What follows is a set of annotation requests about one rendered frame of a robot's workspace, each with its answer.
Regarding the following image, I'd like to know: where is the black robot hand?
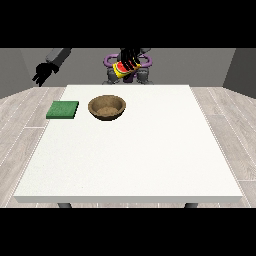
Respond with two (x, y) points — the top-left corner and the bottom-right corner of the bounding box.
(31, 61), (61, 88)
(118, 47), (143, 73)

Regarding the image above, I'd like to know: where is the green square pad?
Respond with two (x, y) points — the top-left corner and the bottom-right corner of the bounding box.
(45, 100), (80, 120)

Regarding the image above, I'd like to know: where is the brown wooden bowl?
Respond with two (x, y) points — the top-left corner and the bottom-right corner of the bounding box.
(87, 94), (128, 122)

